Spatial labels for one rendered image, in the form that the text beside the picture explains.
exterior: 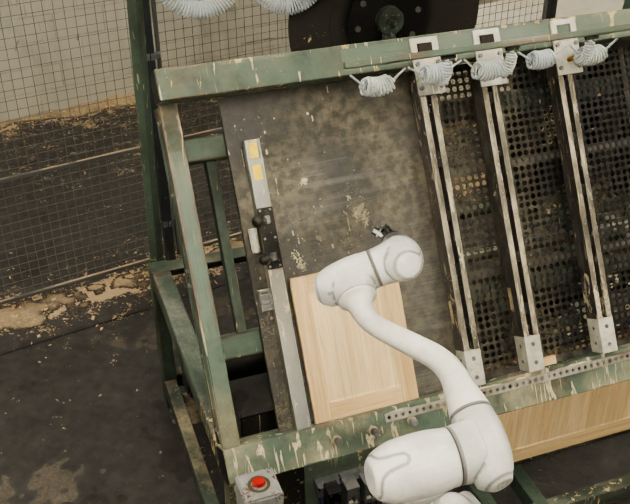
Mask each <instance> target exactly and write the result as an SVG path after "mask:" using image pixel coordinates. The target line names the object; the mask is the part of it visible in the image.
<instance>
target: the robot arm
mask: <svg viewBox="0 0 630 504"><path fill-rule="evenodd" d="M371 234H372V235H374V236H376V237H378V235H379V239H380V240H381V244H379V245H377V246H375V247H373V248H371V249H369V250H367V252H366V251H364V252H361V253H356V254H353V255H350V256H347V257H345V258H343V259H340V260H338V261H336V262H334V263H332V264H331V265H329V266H327V267H326V268H324V269H323V270H322V271H320V272H319V273H318V274H317V276H316V278H315V280H314V290H315V294H316V297H317V299H318V301H319V302H320V303H322V304H323V305H326V306H331V307H334V306H339V307H340V308H341V309H342V310H344V311H349V312H350V314H351V315H352V317H353V318H354V320H355V321H356V322H357V324H358V325H359V326H360V327H361V328H362V329H363V330H364V331H365V332H367V333H368V334H370V335H371V336H373V337H374V338H376V339H378V340H380V341H381V342H383V343H385V344H387V345H389V346H390V347H392V348H394V349H396V350H398V351H400V352H401V353H403V354H405V355H407V356H409V357H411V358H413V359H414V360H416V361H418V362H420V363H422V364H423V365H425V366H426V367H428V368H429V369H431V370H432V371H433V372H434V373H435V374H436V375H437V377H438V378H439V380H440V382H441V384H442V387H443V391H444V395H445V399H446V403H447V409H448V414H449V419H450V422H451V425H448V426H446V427H442V428H436V429H427V430H422V431H417V432H413V433H410V434H406V435H403V436H400V437H397V438H394V439H391V440H389V441H386V442H384V443H383V444H381V445H380V446H378V447H377V448H375V449H374V450H373V451H372V452H371V453H370V454H369V455H368V456H367V459H366V460H365V464H364V474H365V479H366V483H367V486H368V489H369V491H370V492H371V494H372V495H373V496H374V497H375V498H376V499H377V500H379V501H381V502H382V504H472V503H471V501H470V500H469V499H468V498H467V497H465V496H464V495H462V494H460V493H456V492H447V491H449V490H452V489H454V488H457V487H460V486H464V485H470V484H475V486H476V488H477V489H478V490H481V491H484V492H492V493H494V492H498V491H500V490H502V489H504V488H505V487H507V486H508V485H509V484H510V483H511V482H512V481H513V470H514V461H513V455H512V450H511V446H510V443H509V440H508V437H507V434H506V432H505V430H504V427H503V425H502V423H501V421H500V419H499V417H498V416H497V414H496V413H495V411H494V409H493V408H492V406H491V404H490V402H489V401H488V400H487V398H486V397H485V396H484V394H483V393H482V391H481V390H480V389H479V387H478V386H477V384H476V383H475V381H474V380H473V378H472V377H471V375H470V374H469V372H468V371H467V369H466V368H465V367H464V365H463V364H462V363H461V362H460V361H459V360H458V359H457V357H456V356H454V355H453V354H452V353H451V352H450V351H448V350H447V349H446V348H444V347H442V346H441V345H439V344H437V343H435V342H433V341H431V340H429V339H427V338H425V337H423V336H421V335H419V334H416V333H414V332H412V331H410V330H408V329H406V328H404V327H401V326H399V325H397V324H395V323H393V322H391V321H389V320H387V319H385V318H383V317H381V316H380V315H379V314H378V313H377V312H376V311H375V309H374V307H373V302H374V300H375V299H376V297H377V292H376V290H377V288H379V287H381V286H384V285H387V284H391V283H396V282H403V281H409V280H412V279H414V278H415V277H417V276H418V275H419V274H420V272H421V270H422V268H423V262H424V259H423V254H422V251H421V249H420V247H419V245H418V244H417V243H416V242H415V241H414V240H413V239H411V238H409V236H406V235H404V234H403V233H401V232H399V231H393V230H392V228H391V227H390V226H389V225H388V224H385V226H384V227H383V226H382V225H379V226H378V227H377V226H375V228H374V229H373V231H372V233H371ZM367 253H368V254H367ZM371 263H372V264H371ZM373 268H374V269H373ZM375 273H376V274H375ZM377 278H378V279H377ZM379 283H380V284H379Z"/></svg>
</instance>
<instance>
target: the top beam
mask: <svg viewBox="0 0 630 504"><path fill-rule="evenodd" d="M569 18H575V23H576V30H577V31H579V30H587V29H594V28H602V27H609V26H617V25H624V24H630V9H622V10H614V11H606V12H598V13H591V14H583V15H575V16H567V17H559V18H551V19H544V20H536V21H528V22H520V23H512V24H505V25H497V26H489V27H481V28H473V29H466V30H458V31H450V32H442V33H434V34H427V35H419V36H411V37H403V38H395V39H387V40H380V41H372V42H364V43H356V44H348V45H341V46H333V47H325V48H317V49H309V50H302V51H294V52H286V53H278V54H270V55H262V56H255V57H247V58H239V59H231V60H223V61H216V62H208V63H200V64H192V65H184V66H177V67H169V68H161V69H155V70H154V71H153V72H152V73H151V75H150V81H151V87H152V92H153V97H154V103H155V105H156V106H158V105H159V104H162V103H169V102H178V103H184V102H191V101H199V100H206V99H213V98H220V97H227V96H234V95H241V94H249V93H256V92H263V91H270V90H277V89H284V88H291V87H299V86H306V85H313V84H320V83H327V82H334V81H342V80H349V79H352V78H351V77H350V75H352V76H353V77H355V78H363V77H367V76H377V75H383V74H392V73H399V72H400V71H401V70H402V69H403V68H404V67H405V68H406V69H405V70H404V71H403V72H406V71H412V70H410V69H408V66H409V67H411V68H413V62H412V60H410V61H402V62H395V63H388V64H380V65H373V66H366V67H358V68H351V69H344V68H343V63H344V62H348V61H355V60H362V59H370V58H377V57H385V56H392V55H400V54H407V53H411V51H410V45H409V39H413V38H421V37H429V36H437V40H438V46H439V49H445V48H452V47H460V46H467V45H474V44H473V38H472V31H475V30H483V29H491V28H498V29H499V34H500V40H501V41H504V40H512V39H519V38H527V37H534V36H542V35H549V34H551V32H550V25H549V21H553V20H561V19H569ZM616 38H618V40H617V41H616V42H620V41H627V40H630V31H623V32H615V33H608V34H601V35H599V38H598V39H592V41H594V42H595V45H596V44H606V43H611V42H613V41H614V40H615V39H616ZM548 48H549V49H551V50H552V51H554V50H553V43H552V41H549V42H542V43H535V44H527V45H520V49H519V50H513V52H516V55H517V56H520V54H518V53H517V52H518V51H519V52H521V53H522V54H524V55H527V54H529V53H530V52H532V51H534V50H536V51H541V50H544V49H548ZM460 59H461V60H462V62H460V63H459V64H463V63H466V62H465V61H464V59H466V60H467V61H468V62H469V63H470V62H477V61H476V55H475V52H469V53H461V54H456V58H454V59H449V61H452V64H455V63H456V62H458V61H459V60H460ZM413 69H414V68H413Z"/></svg>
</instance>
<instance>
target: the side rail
mask: <svg viewBox="0 0 630 504"><path fill-rule="evenodd" d="M154 112H155V117H156V123H157V128H158V133H159V139H160V144H161V149H162V155H163V160H164V165H165V171H166V176H167V181H168V187H169V192H170V197H171V203H172V208H173V213H174V218H175V224H176V229H177V234H178V240H179V245H180V250H181V256H182V261H183V266H184V272H185V277H186V282H187V288H188V293H189V298H190V304H191V309H192V314H193V319H194V325H195V330H196V335H197V341H198V346H199V351H200V357H201V362H202V367H203V373H204V378H205V383H206V389H207V394H208V399H209V404H210V410H211V415H212V420H213V426H214V431H215V436H216V442H217V444H220V445H221V446H222V449H223V450H225V449H229V448H233V447H237V446H240V445H241V443H240V438H239V432H238V427H237V422H236V416H235V411H234V405H233V400H232V395H231V389H230V384H229V379H228V373H227V368H226V363H225V357H224V352H223V347H222V341H221V336H220V330H219V325H218V320H217V314H216V309H215V304H214V298H213V293H212V288H211V282H210V277H209V272H208V266H207V261H206V256H205V250H204V245H203V239H202V234H201V229H200V223H199V218H198V213H197V207H196V202H195V197H194V191H193V186H192V181H191V175H190V170H189V164H188V159H187V154H186V148H185V143H184V138H183V132H182V127H181V122H180V116H179V111H178V106H177V102H176V103H174V104H167V105H160V104H159V105H158V108H157V109H155V110H154Z"/></svg>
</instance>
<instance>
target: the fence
mask: <svg viewBox="0 0 630 504"><path fill-rule="evenodd" d="M253 142H257V147H258V153H259V158H254V159H250V155H249V149H248V143H253ZM242 147H243V153H244V158H245V164H246V169H247V175H248V180H249V186H250V191H251V196H252V202H253V207H254V213H255V216H256V215H258V213H257V209H258V208H264V207H269V206H271V201H270V196H269V190H268V185H267V179H266V174H265V168H264V163H263V157H262V152H261V147H260V141H259V138H258V139H252V140H245V141H243V142H242ZM255 164H261V169H262V175H263V179H261V180H255V181H254V176H253V171H252V165H255ZM257 229H258V235H259V240H260V245H261V251H262V254H265V251H264V246H263V240H262V235H261V229H260V227H259V228H257ZM264 267H265V273H266V278H267V284H268V288H270V291H271V296H272V301H273V307H274V310H272V311H273V316H274V322H275V327H276V333H277V338H278V344H279V349H280V355H281V360H282V365H283V371H284V376H285V382H286V387H287V393H288V398H289V404H290V409H291V415H292V420H293V425H294V429H296V430H297V431H298V430H302V429H305V428H309V427H312V426H311V421H310V415H309V410H308V404H307V399H306V393H305V388H304V382H303V377H302V371H301V366H300V360H299V355H298V349H297V344H296V339H295V333H294V328H293V322H292V317H291V311H290V306H289V300H288V295H287V289H286V284H285V278H284V273H283V267H282V268H277V269H272V270H268V268H267V266H264Z"/></svg>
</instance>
